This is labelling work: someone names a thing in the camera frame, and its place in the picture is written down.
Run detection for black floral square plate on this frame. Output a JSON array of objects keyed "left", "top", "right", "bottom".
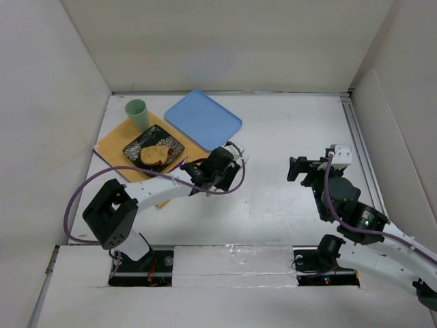
[{"left": 123, "top": 124, "right": 185, "bottom": 172}]

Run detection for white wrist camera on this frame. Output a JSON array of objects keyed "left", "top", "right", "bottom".
[
  {"left": 225, "top": 143, "right": 244, "bottom": 161},
  {"left": 331, "top": 144, "right": 352, "bottom": 170}
]

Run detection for blue plastic tray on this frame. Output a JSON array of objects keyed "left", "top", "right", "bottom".
[{"left": 164, "top": 90, "right": 242, "bottom": 152}]

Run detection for green plastic cup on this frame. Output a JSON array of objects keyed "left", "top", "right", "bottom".
[{"left": 125, "top": 99, "right": 150, "bottom": 131}]

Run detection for metal tongs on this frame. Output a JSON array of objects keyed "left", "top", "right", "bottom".
[{"left": 185, "top": 158, "right": 246, "bottom": 196}]

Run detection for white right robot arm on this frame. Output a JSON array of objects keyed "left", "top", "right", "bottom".
[{"left": 287, "top": 145, "right": 436, "bottom": 310}]

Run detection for aluminium frame rail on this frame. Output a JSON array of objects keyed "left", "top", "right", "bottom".
[{"left": 340, "top": 92, "right": 388, "bottom": 216}]

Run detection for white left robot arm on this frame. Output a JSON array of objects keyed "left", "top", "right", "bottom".
[{"left": 83, "top": 142, "right": 245, "bottom": 267}]

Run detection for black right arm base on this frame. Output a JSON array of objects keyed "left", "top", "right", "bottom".
[{"left": 291, "top": 234, "right": 360, "bottom": 287}]

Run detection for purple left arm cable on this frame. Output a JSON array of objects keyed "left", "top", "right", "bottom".
[{"left": 64, "top": 140, "right": 247, "bottom": 278}]

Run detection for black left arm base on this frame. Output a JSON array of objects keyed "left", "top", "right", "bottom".
[{"left": 108, "top": 249, "right": 174, "bottom": 287}]

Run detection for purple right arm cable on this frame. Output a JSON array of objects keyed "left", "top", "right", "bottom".
[{"left": 322, "top": 153, "right": 437, "bottom": 278}]

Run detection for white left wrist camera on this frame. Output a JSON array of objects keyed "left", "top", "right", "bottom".
[{"left": 225, "top": 143, "right": 244, "bottom": 161}]

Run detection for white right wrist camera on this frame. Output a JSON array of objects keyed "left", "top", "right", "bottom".
[{"left": 331, "top": 144, "right": 352, "bottom": 170}]

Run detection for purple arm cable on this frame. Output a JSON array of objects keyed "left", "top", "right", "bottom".
[
  {"left": 64, "top": 140, "right": 247, "bottom": 278},
  {"left": 322, "top": 153, "right": 437, "bottom": 278}
]

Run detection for toasted bread slice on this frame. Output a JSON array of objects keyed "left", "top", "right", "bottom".
[{"left": 140, "top": 145, "right": 170, "bottom": 166}]

